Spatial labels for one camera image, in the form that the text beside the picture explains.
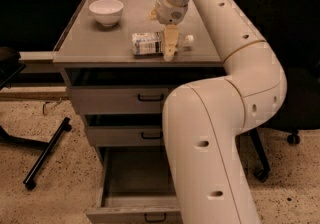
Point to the grey middle drawer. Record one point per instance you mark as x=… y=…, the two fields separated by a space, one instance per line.
x=121 y=130

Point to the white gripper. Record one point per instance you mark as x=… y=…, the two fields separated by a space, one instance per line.
x=169 y=12

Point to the dark stool seat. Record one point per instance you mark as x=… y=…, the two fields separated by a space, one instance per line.
x=9 y=65

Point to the grey drawer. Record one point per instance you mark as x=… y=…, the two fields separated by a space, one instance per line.
x=118 y=90
x=136 y=188
x=121 y=130

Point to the white ceramic bowl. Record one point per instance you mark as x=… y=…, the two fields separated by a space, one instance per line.
x=106 y=12

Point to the black stand base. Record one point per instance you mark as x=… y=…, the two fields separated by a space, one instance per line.
x=45 y=147

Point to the grey bottom drawer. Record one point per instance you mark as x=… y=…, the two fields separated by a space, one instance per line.
x=136 y=188

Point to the grey top drawer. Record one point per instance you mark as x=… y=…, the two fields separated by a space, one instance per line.
x=118 y=90

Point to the grey drawer cabinet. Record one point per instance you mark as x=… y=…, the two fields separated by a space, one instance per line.
x=89 y=44

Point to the clear plastic bottle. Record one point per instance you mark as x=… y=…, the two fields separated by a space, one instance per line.
x=153 y=43

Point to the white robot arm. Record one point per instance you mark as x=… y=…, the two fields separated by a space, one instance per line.
x=202 y=119

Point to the black office chair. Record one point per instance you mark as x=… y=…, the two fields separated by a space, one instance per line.
x=292 y=28

